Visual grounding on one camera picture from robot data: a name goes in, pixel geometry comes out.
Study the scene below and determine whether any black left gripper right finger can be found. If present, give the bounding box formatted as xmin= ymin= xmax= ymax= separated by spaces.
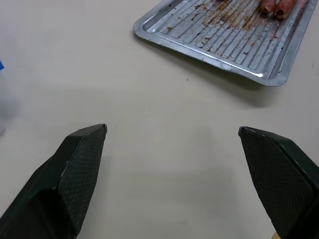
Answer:
xmin=238 ymin=126 xmax=319 ymax=239

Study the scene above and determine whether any reddish brown sausage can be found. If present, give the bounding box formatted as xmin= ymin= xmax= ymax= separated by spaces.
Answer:
xmin=260 ymin=0 xmax=280 ymax=13
xmin=274 ymin=0 xmax=298 ymax=19

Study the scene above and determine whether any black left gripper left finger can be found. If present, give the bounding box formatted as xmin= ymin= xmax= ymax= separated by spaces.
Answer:
xmin=0 ymin=123 xmax=108 ymax=239

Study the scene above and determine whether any ribbed metal baking tray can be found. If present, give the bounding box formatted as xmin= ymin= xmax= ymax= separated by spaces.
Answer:
xmin=134 ymin=0 xmax=319 ymax=87

